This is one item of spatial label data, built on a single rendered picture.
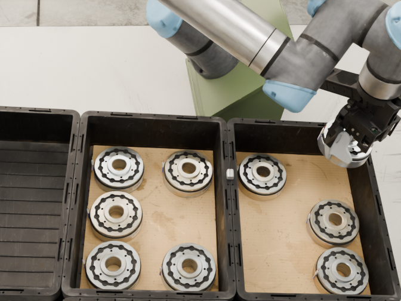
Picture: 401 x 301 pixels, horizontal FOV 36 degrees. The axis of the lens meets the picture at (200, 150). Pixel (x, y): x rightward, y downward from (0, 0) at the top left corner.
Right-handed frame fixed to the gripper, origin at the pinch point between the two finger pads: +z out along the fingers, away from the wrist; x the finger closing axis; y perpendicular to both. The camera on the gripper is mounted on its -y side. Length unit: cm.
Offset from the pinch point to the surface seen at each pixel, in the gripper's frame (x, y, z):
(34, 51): -23, -79, 30
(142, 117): -23.7, -30.7, 6.4
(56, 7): 28, -160, 100
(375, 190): 3.5, 10.2, 6.2
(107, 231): -42.3, -16.2, 13.2
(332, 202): -1.0, 5.4, 13.0
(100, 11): 43, -147, 100
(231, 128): -10.2, -18.0, 6.3
